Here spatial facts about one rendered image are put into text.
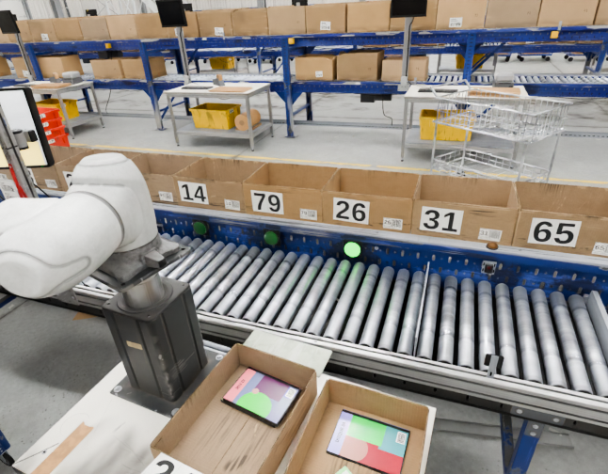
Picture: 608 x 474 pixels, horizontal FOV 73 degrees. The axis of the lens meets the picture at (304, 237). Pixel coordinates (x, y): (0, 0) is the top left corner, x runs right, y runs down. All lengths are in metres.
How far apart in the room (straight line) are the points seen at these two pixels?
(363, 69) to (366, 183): 4.08
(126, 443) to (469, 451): 1.46
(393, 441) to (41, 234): 0.94
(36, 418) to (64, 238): 1.85
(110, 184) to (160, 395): 0.67
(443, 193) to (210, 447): 1.44
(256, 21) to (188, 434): 6.09
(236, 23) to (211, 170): 4.71
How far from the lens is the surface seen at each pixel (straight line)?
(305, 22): 6.49
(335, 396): 1.26
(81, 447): 1.39
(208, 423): 1.29
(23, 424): 2.66
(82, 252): 0.89
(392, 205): 1.76
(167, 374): 1.28
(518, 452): 1.69
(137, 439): 1.33
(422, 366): 1.42
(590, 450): 2.39
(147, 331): 1.18
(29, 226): 0.90
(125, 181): 1.02
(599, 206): 2.12
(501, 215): 1.76
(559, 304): 1.81
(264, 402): 1.27
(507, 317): 1.67
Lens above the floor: 1.77
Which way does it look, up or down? 30 degrees down
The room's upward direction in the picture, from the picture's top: 3 degrees counter-clockwise
